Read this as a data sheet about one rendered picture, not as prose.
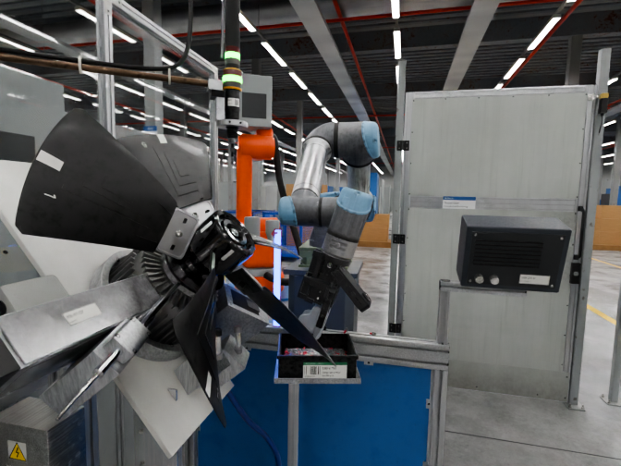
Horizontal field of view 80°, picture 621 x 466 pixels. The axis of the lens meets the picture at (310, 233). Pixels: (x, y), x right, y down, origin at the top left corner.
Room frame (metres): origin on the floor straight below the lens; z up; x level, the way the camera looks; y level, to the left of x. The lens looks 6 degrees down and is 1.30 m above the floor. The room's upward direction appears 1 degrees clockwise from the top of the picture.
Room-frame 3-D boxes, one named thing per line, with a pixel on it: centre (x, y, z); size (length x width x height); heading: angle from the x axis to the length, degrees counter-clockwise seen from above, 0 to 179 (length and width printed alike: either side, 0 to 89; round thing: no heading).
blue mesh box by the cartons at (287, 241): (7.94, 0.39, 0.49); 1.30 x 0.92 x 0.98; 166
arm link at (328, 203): (0.94, -0.09, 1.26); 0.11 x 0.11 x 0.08; 82
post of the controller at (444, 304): (1.11, -0.41, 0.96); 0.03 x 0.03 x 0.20; 77
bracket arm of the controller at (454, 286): (1.09, -0.51, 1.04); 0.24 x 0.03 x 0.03; 77
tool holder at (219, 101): (0.88, 0.19, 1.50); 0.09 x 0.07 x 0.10; 112
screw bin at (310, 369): (1.04, -0.02, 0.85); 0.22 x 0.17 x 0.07; 93
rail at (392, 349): (1.21, 0.01, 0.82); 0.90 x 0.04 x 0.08; 77
